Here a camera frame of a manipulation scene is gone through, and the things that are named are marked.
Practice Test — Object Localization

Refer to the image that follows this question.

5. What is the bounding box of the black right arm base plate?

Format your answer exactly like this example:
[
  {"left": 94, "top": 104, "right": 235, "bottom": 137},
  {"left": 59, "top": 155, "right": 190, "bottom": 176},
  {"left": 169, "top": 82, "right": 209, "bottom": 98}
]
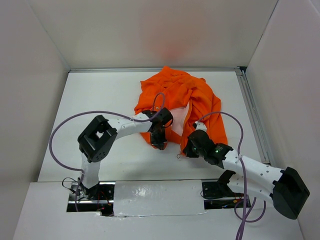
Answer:
[{"left": 200, "top": 180, "right": 244, "bottom": 210}]

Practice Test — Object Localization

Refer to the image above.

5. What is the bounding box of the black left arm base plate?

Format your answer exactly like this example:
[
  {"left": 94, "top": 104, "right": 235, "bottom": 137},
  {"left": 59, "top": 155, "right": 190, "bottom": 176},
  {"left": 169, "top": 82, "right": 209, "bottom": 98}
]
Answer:
[{"left": 62, "top": 181, "right": 116, "bottom": 217}]

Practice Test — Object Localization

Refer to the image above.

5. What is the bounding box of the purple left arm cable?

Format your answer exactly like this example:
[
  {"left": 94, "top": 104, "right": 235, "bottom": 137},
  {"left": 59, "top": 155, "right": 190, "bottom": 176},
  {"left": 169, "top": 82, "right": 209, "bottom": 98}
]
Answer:
[{"left": 49, "top": 92, "right": 166, "bottom": 176}]

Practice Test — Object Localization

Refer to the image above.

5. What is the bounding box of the orange jacket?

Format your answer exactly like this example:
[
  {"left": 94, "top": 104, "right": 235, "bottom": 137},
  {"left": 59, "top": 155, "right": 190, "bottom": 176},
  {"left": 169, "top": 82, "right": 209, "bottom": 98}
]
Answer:
[{"left": 134, "top": 66, "right": 228, "bottom": 150}]

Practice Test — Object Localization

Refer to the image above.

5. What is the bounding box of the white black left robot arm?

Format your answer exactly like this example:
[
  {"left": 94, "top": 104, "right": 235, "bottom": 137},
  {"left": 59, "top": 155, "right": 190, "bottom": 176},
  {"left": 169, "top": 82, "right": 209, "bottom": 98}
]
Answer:
[{"left": 77, "top": 107, "right": 174, "bottom": 200}]

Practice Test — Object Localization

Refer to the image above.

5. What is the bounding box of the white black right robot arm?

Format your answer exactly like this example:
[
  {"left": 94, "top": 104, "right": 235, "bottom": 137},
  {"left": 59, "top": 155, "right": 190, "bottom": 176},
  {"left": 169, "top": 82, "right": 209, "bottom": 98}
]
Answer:
[{"left": 183, "top": 129, "right": 310, "bottom": 220}]

